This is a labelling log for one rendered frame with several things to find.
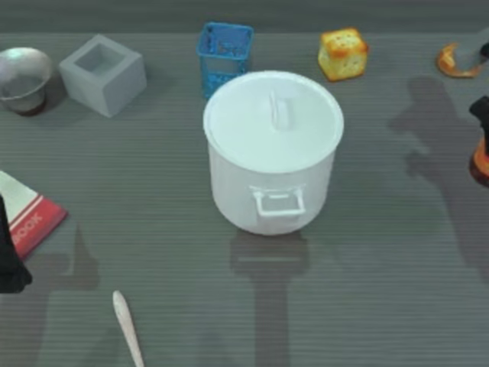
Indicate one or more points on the white pot with lid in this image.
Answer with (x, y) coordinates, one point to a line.
(267, 191)

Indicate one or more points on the white pot lid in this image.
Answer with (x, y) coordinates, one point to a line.
(252, 114)

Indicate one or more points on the red and white book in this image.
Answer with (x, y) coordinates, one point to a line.
(26, 214)

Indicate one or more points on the orange curved croissant piece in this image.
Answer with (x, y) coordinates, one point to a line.
(449, 65)

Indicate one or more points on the yellow toasted bread cube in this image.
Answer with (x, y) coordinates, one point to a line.
(342, 53)

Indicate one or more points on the silver metal bowl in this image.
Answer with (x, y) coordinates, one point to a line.
(19, 72)

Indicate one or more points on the grey hollow cube box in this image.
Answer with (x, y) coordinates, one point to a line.
(114, 88)

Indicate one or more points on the blue mesh pen holder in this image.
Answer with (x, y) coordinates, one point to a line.
(214, 69)

